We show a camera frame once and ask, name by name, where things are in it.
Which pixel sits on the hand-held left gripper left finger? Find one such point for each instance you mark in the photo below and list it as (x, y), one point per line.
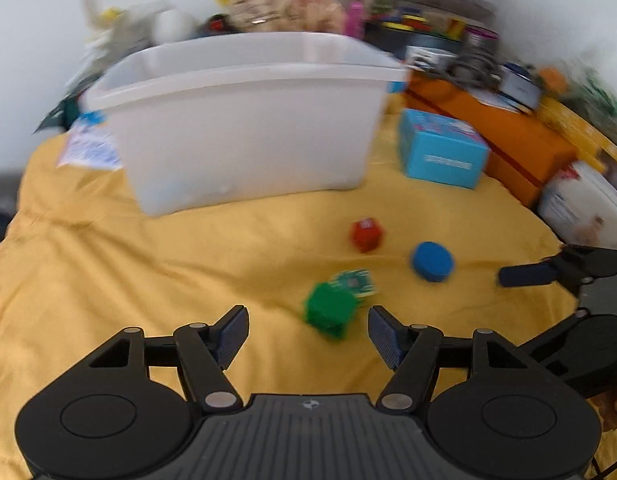
(236, 332)

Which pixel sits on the white plastic bin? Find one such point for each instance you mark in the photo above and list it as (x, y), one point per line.
(248, 125)

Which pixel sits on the green leafy item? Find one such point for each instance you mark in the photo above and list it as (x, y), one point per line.
(605, 90)

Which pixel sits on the snack bag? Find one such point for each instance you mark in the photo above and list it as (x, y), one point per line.
(283, 5)

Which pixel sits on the white rabbit toy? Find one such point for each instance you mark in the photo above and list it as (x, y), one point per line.
(118, 30)

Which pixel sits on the light blue card box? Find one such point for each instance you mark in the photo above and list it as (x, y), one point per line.
(443, 152)

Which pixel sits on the yellow flat box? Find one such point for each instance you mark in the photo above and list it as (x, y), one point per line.
(583, 127)

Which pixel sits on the yellow blanket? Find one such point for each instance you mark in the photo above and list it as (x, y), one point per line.
(113, 260)

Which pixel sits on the grey charger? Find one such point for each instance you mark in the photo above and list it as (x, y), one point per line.
(520, 87)

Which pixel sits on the green building block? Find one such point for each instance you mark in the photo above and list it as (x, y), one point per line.
(331, 312)

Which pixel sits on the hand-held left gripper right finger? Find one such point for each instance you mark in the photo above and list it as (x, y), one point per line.
(383, 337)

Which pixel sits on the white blue wipes packet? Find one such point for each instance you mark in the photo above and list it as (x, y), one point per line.
(88, 145)

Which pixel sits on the dark green box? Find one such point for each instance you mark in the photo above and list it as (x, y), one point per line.
(58, 115)

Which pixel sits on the pink plastic item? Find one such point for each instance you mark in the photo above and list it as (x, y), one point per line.
(354, 20)

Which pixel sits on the white egg-shaped toy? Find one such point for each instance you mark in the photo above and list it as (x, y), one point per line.
(176, 27)

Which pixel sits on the white wet wipes pack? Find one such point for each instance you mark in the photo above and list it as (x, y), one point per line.
(583, 205)

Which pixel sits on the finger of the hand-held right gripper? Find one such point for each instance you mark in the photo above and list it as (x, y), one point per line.
(553, 340)
(525, 275)

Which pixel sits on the black red toy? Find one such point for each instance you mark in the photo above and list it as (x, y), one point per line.
(218, 24)

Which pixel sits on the blue round disc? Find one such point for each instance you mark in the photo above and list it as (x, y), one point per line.
(432, 261)

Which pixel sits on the long orange box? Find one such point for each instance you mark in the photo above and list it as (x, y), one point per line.
(498, 130)

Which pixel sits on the red building block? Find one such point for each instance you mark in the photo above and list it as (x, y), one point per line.
(367, 235)

